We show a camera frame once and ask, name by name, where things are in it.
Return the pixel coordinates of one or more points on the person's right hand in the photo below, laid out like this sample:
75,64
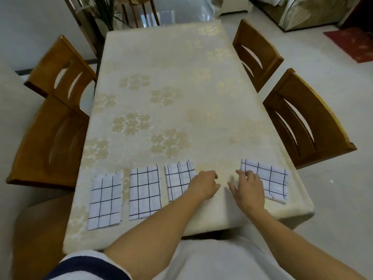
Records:
250,193

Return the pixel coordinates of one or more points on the red patterned doormat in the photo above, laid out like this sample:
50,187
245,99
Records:
352,43

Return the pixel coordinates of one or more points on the cream fabric sofa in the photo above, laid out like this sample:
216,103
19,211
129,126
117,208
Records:
314,11

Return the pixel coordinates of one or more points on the white coffee table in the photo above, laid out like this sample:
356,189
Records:
233,7

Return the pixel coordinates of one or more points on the earlier checked cloth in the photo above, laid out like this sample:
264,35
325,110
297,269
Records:
274,180

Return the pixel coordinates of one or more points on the person's right forearm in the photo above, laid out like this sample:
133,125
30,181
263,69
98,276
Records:
297,250

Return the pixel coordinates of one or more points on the green decorative plant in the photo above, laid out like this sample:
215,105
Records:
105,11

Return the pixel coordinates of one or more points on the wooden dining chair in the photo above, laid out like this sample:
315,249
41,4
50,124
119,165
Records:
46,72
323,119
35,148
132,8
38,239
268,52

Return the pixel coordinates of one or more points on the table with cream floral tablecloth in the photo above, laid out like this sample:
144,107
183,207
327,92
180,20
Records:
174,55

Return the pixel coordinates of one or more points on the person's left forearm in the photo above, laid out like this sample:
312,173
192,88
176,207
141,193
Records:
151,236

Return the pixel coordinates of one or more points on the person's left hand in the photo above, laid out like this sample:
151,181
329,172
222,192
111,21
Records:
204,185

